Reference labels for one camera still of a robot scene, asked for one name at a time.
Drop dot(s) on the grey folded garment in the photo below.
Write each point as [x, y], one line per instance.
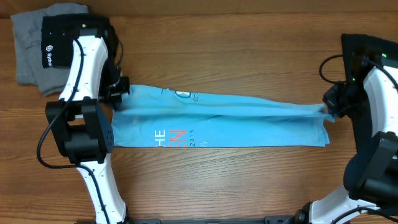
[26, 27]

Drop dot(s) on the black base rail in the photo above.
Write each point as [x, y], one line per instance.
[277, 219]

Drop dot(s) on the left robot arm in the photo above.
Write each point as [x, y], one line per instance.
[79, 125]

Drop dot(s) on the black folded garment with logo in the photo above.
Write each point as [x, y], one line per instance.
[58, 33]

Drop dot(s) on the black garment at right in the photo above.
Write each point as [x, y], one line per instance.
[369, 95]

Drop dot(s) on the light blue printed t-shirt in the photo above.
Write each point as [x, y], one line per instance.
[160, 117]

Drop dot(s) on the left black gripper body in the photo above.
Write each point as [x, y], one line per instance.
[114, 85]

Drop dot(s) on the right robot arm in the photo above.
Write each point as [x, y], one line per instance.
[369, 186]

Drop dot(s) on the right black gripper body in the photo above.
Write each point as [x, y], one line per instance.
[333, 101]

